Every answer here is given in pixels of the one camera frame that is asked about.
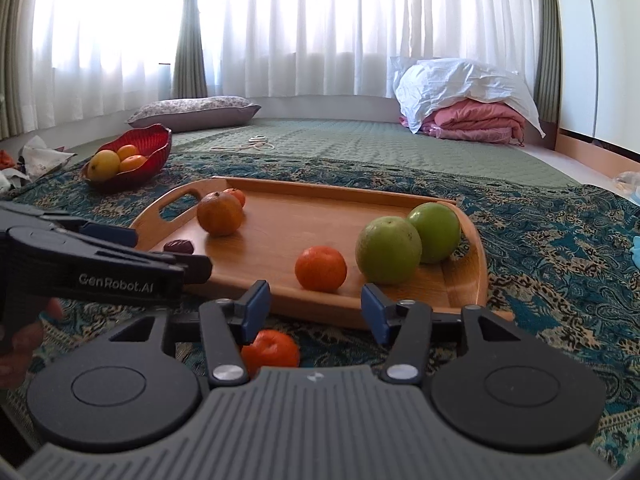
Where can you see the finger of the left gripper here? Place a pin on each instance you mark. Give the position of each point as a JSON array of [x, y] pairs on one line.
[[16, 214], [196, 269]]

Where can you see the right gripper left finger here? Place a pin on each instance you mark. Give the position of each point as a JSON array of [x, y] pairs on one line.
[[223, 327]]

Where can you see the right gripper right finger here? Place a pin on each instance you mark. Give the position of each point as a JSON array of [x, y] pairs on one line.
[[405, 328]]

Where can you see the red date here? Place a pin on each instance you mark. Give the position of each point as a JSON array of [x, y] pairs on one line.
[[179, 247]]

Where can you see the large brownish orange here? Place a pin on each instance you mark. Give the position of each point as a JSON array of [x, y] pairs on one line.
[[219, 214]]

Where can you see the green apple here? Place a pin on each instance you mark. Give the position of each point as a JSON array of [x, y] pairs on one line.
[[439, 230], [388, 250]]

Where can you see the small tangerine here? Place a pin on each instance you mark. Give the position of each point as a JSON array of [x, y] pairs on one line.
[[237, 194]]

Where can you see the person's left hand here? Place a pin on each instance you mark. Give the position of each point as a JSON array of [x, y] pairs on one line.
[[14, 365]]

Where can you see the crumpled white cloth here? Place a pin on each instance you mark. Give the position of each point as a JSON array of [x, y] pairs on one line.
[[35, 161]]

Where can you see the yellow fruit in bowl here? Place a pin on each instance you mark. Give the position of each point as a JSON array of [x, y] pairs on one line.
[[103, 166]]

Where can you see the wooden serving tray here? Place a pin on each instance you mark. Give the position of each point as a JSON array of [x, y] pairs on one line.
[[281, 220]]

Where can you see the orange in bowl front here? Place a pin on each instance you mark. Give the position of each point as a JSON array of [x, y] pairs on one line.
[[132, 163]]

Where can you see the orange in bowl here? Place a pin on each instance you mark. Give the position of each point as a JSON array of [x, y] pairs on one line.
[[127, 151], [132, 163]]

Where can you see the orange in bowl rear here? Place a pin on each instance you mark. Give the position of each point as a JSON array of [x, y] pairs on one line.
[[127, 151]]

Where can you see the red fruit bowl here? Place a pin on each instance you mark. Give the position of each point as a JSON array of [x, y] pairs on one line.
[[153, 142]]

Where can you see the floral grey pillow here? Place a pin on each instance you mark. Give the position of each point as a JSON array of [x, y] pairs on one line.
[[184, 115]]

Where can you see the teal paisley cloth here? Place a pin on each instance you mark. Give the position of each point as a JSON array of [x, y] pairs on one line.
[[559, 257]]

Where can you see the grey green drape left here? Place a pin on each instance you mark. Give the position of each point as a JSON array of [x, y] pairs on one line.
[[189, 80]]

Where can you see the grey green drape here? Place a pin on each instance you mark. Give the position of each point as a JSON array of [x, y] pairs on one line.
[[189, 80], [547, 93]]

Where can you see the folded pink blanket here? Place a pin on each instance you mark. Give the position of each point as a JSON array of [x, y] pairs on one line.
[[473, 121]]

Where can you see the white pillow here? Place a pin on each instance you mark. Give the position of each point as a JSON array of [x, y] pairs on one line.
[[422, 87]]

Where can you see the light blue cloth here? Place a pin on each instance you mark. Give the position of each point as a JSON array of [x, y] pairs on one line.
[[635, 252]]

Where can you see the clear plastic bag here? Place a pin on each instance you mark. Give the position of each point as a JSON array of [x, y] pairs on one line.
[[628, 182]]

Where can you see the grey green drape right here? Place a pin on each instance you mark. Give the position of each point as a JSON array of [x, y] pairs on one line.
[[547, 93]]

